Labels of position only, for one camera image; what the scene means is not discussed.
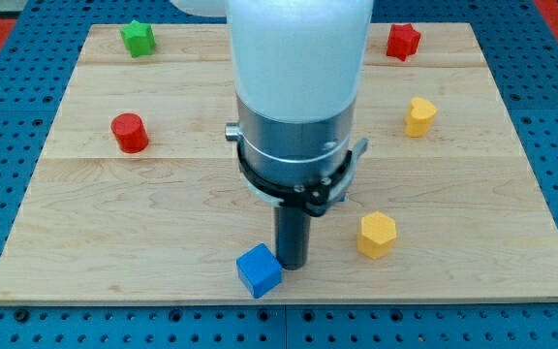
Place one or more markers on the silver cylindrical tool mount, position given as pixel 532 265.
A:
pixel 298 164

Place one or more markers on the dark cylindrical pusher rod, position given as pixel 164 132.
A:
pixel 292 227

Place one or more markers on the blue cube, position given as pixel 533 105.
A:
pixel 259 270

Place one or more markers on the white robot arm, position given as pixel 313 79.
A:
pixel 296 67

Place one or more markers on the yellow hexagonal block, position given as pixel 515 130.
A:
pixel 377 235

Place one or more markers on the yellow heart block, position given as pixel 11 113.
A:
pixel 419 117

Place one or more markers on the wooden board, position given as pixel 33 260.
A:
pixel 164 226

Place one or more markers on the red star block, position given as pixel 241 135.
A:
pixel 403 41

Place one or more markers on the red cylinder block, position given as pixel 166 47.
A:
pixel 129 132

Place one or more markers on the green star block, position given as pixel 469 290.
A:
pixel 138 38

